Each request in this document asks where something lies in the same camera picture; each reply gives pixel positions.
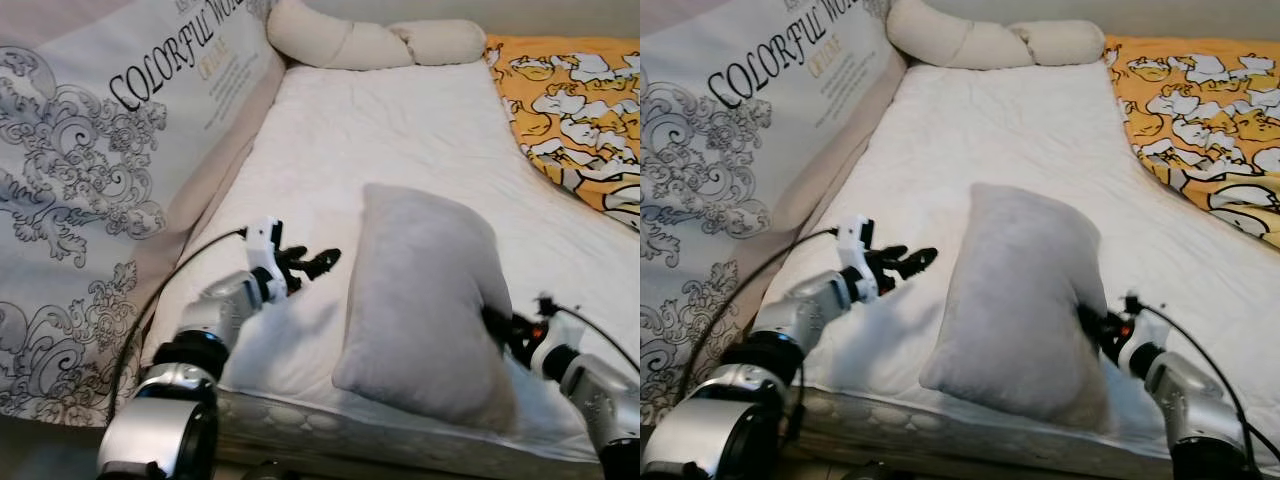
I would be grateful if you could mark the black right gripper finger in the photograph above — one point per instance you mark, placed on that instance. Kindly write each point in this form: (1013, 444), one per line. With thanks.
(498, 326)
(1090, 326)

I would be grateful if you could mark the grey pillow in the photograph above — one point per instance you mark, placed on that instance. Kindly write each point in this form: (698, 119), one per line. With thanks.
(425, 300)
(1015, 300)

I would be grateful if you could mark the yellow cartoon egg blanket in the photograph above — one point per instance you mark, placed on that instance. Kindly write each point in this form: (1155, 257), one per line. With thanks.
(580, 120)
(1200, 120)

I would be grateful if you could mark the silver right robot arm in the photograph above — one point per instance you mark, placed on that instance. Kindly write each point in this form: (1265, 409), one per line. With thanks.
(1195, 400)
(600, 395)

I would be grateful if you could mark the white quilted mattress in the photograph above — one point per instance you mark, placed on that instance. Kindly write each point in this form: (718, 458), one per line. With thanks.
(1020, 130)
(400, 130)

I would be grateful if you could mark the white printed headboard cover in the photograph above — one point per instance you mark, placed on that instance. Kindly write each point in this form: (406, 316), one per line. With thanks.
(720, 160)
(90, 160)

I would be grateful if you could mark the long beige bolster pillow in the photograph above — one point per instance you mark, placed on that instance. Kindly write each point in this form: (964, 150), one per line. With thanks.
(330, 35)
(950, 35)

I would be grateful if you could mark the short beige bolster pillow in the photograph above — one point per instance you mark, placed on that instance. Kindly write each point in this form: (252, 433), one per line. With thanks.
(450, 42)
(1065, 42)

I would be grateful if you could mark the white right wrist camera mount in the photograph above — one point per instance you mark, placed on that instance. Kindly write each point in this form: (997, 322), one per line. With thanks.
(1145, 348)
(558, 345)

